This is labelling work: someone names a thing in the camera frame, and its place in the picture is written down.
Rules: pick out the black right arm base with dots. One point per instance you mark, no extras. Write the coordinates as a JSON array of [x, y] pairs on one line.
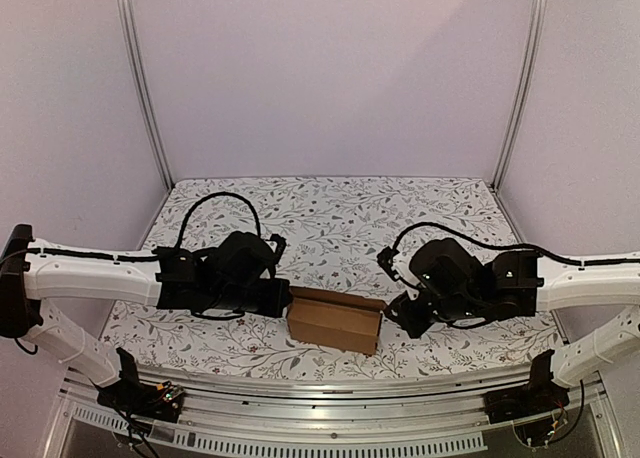
[[539, 395]]

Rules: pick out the right aluminium frame post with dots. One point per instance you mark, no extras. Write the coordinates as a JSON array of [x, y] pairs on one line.
[[526, 74]]

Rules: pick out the left aluminium frame post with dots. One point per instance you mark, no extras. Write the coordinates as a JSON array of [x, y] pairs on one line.
[[135, 59]]

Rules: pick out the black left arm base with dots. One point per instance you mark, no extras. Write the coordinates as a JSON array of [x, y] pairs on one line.
[[130, 396]]

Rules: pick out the aluminium frame post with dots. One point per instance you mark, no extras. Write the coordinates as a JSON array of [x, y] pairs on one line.
[[135, 59], [526, 74]]

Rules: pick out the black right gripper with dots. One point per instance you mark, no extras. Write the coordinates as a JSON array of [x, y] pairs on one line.
[[409, 318]]

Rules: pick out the floral patterned table mat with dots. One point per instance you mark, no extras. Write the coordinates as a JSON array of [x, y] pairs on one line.
[[334, 228]]

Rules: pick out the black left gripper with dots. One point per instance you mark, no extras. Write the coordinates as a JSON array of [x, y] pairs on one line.
[[276, 306]]

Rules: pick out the brown cardboard box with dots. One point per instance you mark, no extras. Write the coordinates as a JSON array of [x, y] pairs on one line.
[[335, 320]]

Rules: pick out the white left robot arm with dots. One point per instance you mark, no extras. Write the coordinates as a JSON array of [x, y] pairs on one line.
[[35, 271]]

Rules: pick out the aluminium front rail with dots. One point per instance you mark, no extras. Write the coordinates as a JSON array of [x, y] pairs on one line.
[[441, 416]]

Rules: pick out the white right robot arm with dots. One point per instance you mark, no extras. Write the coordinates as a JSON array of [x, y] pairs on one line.
[[523, 280]]

